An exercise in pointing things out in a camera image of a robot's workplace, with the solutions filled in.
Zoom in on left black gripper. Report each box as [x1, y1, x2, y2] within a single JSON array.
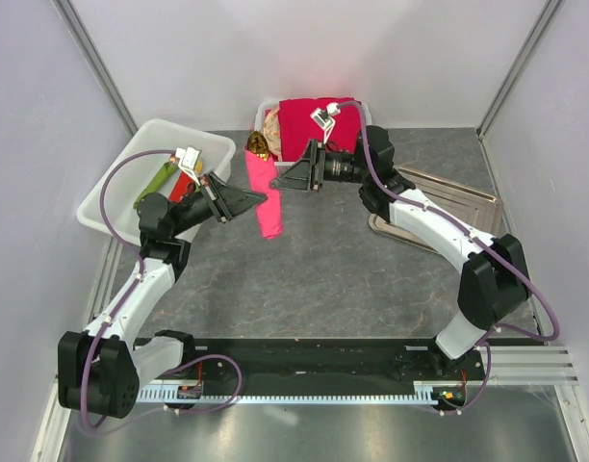
[[169, 171, 266, 237]]

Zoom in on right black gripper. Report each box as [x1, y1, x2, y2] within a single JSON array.
[[269, 140, 370, 193]]

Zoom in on pink paper napkin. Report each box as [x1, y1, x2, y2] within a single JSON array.
[[244, 150, 283, 240]]

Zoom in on gold spoon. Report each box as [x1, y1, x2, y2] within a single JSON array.
[[245, 130, 271, 162]]

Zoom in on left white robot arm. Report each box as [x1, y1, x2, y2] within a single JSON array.
[[58, 173, 267, 424]]

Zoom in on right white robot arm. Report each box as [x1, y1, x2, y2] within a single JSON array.
[[270, 125, 531, 379]]

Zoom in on red rolled napkin set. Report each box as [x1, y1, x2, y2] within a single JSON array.
[[168, 172, 196, 203]]

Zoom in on green rolled napkin set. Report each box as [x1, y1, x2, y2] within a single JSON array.
[[133, 161, 178, 210]]

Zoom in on white perforated basket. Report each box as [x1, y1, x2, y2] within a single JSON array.
[[253, 97, 372, 174]]

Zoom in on stack of red napkins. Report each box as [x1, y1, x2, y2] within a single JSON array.
[[278, 97, 361, 162]]

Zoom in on patterned paper plates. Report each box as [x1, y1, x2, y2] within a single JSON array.
[[263, 106, 282, 162]]

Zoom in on white plastic tub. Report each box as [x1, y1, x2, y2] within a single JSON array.
[[76, 118, 236, 245]]

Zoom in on silver metal tray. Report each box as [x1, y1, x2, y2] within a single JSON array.
[[368, 167, 503, 253]]

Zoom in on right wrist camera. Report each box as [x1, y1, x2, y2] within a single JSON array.
[[310, 102, 341, 144]]

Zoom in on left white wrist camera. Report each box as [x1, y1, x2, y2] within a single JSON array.
[[170, 146, 203, 183]]

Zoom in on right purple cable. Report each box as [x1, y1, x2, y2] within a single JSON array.
[[335, 99, 563, 418]]

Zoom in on purple cable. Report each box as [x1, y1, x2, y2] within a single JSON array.
[[335, 99, 563, 418], [75, 149, 244, 438]]

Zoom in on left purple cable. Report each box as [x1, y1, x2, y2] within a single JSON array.
[[75, 149, 244, 438]]

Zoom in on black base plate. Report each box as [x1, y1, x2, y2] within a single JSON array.
[[183, 338, 485, 382]]

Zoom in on slotted cable duct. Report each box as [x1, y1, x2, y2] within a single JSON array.
[[137, 379, 465, 405]]

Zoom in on aluminium rail frame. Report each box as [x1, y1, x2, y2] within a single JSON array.
[[32, 339, 589, 461]]

